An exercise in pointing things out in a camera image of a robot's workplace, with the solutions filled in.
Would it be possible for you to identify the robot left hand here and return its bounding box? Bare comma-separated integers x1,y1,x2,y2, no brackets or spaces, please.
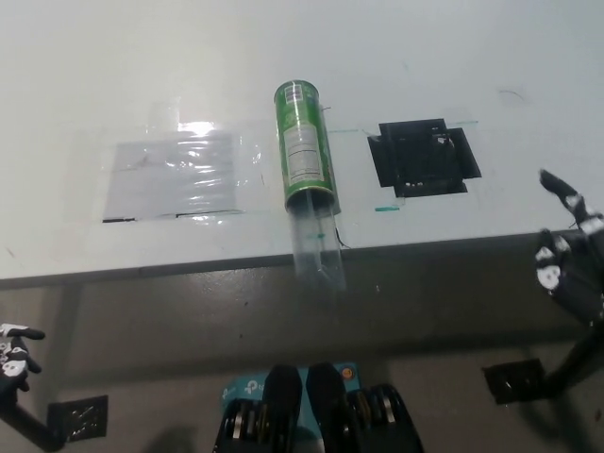
0,323,46,394

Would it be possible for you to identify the green cylindrical chips can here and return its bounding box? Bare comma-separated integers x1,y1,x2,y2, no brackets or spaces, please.
272,80,342,214

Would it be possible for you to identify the black table leg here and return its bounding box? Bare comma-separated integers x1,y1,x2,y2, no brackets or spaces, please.
0,408,66,449
542,325,604,400

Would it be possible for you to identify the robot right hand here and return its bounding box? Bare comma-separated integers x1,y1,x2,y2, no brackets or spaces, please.
532,169,604,327

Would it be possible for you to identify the black tape square patch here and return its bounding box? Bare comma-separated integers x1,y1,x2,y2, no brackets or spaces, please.
367,118,484,199

